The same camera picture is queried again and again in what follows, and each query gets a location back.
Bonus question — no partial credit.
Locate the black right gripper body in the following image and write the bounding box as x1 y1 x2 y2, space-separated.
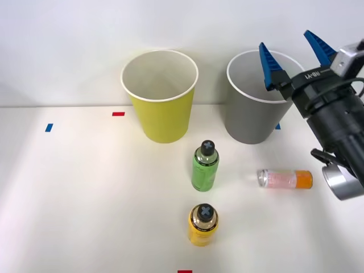
279 66 361 119

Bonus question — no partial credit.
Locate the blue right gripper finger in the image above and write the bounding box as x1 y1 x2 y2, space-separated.
258 42 291 92
303 29 338 68

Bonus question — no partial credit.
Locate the grey plastic waste bin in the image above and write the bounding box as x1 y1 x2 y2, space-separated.
226 49 307 145

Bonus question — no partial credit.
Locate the orange and white drink can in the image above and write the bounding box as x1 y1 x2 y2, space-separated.
257 168 314 189

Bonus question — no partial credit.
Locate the yellow-green plastic waste bin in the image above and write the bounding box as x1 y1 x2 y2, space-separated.
119 49 199 144

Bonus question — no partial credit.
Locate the green label plastic bottle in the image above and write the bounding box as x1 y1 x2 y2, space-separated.
191 139 220 193

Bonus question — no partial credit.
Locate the yellow label plastic bottle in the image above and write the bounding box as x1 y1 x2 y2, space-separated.
187 203 220 247

